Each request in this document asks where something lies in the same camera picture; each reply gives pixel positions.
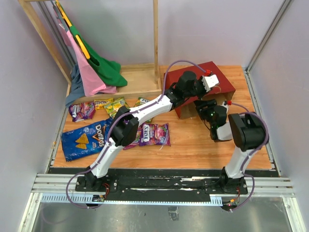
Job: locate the green foxs candy bag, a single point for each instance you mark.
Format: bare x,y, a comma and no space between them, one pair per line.
140,102

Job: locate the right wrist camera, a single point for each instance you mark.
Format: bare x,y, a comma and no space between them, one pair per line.
225,106

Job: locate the wooden clothes rack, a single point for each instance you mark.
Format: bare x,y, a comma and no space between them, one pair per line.
142,79

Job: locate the green yellow candy bag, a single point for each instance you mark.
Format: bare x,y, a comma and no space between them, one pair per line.
113,107

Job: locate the blue grey cloth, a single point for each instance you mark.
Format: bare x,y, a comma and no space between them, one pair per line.
77,89

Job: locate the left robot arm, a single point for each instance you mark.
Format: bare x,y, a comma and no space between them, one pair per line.
125,124

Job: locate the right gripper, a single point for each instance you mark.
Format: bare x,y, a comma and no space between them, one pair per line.
200,104

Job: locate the purple berries candy bag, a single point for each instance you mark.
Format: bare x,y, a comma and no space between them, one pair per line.
136,141

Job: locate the right aluminium frame post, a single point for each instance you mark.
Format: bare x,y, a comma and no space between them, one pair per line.
269,32

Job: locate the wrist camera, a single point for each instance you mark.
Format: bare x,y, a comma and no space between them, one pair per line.
225,106
210,82

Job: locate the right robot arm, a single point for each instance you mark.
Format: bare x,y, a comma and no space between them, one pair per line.
232,121

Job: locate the green cloth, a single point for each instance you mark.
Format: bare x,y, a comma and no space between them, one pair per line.
108,71

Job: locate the pink cloth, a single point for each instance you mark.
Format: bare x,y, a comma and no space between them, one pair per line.
91,81

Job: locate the blue chips bag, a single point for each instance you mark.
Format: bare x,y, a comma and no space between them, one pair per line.
85,141

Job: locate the yellow hanger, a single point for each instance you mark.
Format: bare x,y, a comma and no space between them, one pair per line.
77,37

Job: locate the front aluminium rail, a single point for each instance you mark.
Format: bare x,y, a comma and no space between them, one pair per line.
264,186

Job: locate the red brown paper bag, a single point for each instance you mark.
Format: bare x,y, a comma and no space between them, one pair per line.
184,86

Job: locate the grey slotted cable duct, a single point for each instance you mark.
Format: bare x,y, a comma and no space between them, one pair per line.
189,199

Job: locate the left aluminium frame post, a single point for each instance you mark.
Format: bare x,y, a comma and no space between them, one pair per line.
49,16

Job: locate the aluminium frame post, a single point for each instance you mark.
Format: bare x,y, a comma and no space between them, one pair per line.
49,16
269,32

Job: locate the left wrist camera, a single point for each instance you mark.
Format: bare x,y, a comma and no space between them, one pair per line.
210,82

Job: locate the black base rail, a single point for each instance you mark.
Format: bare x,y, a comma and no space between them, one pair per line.
166,182

